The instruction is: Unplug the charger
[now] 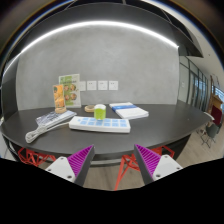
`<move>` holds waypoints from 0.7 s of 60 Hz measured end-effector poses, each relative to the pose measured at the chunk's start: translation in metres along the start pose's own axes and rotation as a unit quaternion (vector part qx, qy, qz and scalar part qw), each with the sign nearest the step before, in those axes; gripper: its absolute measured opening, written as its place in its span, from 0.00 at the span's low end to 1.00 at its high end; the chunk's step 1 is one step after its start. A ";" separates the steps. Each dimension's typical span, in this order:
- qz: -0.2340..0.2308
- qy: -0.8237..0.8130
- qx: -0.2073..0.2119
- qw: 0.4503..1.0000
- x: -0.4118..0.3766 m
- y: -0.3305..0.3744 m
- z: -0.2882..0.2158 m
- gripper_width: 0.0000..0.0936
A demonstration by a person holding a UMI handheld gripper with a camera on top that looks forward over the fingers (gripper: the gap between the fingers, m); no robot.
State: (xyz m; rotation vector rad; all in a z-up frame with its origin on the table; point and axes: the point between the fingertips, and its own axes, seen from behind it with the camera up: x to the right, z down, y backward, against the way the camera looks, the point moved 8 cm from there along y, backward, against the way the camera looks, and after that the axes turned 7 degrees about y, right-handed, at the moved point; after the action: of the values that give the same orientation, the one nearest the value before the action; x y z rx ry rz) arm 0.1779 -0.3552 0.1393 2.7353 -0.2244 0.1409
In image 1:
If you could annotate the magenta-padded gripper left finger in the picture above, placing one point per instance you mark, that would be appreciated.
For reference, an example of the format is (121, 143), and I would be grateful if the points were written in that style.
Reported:
(60, 166)

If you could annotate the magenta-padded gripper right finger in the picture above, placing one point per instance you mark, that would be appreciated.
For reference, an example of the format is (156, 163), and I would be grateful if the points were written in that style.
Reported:
(166, 165)

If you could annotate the green and white charger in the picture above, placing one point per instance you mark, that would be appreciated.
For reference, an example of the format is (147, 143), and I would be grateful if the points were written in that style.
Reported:
(100, 112)

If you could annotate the dark chair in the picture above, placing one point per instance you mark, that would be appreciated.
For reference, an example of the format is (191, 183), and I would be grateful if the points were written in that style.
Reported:
(210, 131)

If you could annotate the white book with blue band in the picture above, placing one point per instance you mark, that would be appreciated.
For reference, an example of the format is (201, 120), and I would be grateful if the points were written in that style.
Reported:
(130, 111)

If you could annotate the beige tape roll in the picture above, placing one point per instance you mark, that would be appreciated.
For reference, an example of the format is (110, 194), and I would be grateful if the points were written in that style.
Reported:
(89, 108)

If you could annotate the orange card in wooden holder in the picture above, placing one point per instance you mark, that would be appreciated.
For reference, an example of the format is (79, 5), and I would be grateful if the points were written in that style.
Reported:
(59, 96)

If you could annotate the acrylic stand with green leaflet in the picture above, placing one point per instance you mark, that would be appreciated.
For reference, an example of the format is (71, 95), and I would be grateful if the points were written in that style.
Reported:
(70, 90)

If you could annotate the glass partition with dark frames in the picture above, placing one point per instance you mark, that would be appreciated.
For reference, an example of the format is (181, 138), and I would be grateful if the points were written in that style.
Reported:
(195, 86)

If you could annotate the curved ceiling light strip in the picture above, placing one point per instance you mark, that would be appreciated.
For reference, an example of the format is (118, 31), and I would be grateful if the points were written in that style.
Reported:
(93, 23)

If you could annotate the white wall socket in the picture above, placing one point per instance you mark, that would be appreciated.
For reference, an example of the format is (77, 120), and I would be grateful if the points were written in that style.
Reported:
(102, 85)
(113, 85)
(82, 86)
(91, 85)

